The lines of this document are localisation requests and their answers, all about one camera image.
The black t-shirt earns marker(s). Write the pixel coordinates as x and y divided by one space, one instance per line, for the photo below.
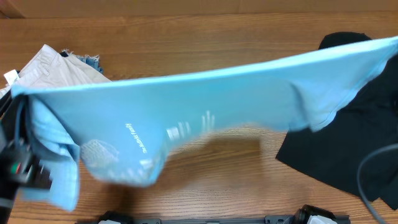
333 154

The light blue printed t-shirt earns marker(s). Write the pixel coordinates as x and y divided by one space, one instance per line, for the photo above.
123 132

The folded beige shorts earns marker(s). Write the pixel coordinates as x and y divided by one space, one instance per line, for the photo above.
49 71

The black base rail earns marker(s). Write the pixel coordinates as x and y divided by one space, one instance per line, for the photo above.
306 215

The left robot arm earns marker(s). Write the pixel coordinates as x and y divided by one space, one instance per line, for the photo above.
20 165

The folded denim shorts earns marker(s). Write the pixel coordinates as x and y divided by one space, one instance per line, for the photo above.
93 61

